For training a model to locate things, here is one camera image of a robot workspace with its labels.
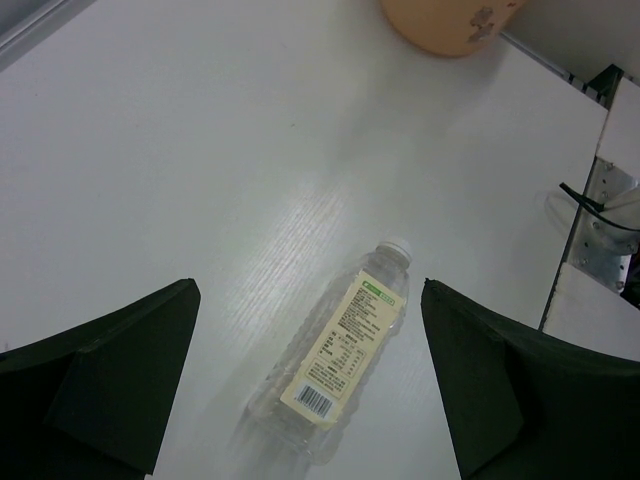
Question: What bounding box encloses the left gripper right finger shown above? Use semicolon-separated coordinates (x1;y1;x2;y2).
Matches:
421;279;639;479

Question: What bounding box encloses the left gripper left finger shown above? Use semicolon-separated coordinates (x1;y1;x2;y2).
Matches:
1;279;201;479

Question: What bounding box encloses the yellow label bottle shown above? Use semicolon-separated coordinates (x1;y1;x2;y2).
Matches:
248;238;412;464

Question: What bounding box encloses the orange bin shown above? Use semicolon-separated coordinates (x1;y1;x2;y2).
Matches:
381;0;525;58

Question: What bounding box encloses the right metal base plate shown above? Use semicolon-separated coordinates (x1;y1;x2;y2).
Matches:
562;158;639;295

